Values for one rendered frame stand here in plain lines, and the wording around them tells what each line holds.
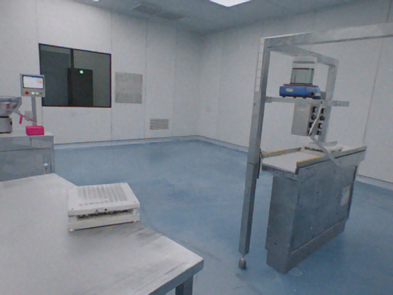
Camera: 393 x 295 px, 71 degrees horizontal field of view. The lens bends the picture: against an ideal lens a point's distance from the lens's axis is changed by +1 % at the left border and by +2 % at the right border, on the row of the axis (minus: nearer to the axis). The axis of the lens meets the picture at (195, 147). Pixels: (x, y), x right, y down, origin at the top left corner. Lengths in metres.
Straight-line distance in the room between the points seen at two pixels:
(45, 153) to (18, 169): 0.29
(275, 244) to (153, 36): 5.78
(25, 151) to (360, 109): 4.89
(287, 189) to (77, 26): 5.33
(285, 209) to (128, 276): 1.54
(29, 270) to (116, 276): 0.23
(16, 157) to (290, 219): 2.66
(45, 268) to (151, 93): 6.29
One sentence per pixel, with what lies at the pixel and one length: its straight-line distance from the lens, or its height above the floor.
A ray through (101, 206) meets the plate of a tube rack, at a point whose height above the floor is 0.89.
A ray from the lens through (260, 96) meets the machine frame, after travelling 1.94.
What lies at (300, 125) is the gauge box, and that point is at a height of 1.14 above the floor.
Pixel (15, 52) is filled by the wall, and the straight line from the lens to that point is 6.12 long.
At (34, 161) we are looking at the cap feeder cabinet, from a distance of 3.37.
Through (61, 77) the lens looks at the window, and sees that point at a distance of 6.23.
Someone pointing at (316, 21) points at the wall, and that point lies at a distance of 6.01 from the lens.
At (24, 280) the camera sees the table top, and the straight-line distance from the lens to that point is 0.88.
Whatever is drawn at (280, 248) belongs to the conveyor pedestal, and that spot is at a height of 0.20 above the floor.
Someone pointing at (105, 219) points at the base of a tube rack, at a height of 0.84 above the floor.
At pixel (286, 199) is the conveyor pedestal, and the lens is 2.14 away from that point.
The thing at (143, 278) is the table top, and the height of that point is 0.81.
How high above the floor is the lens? 1.30
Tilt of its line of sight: 11 degrees down
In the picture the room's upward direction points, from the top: 4 degrees clockwise
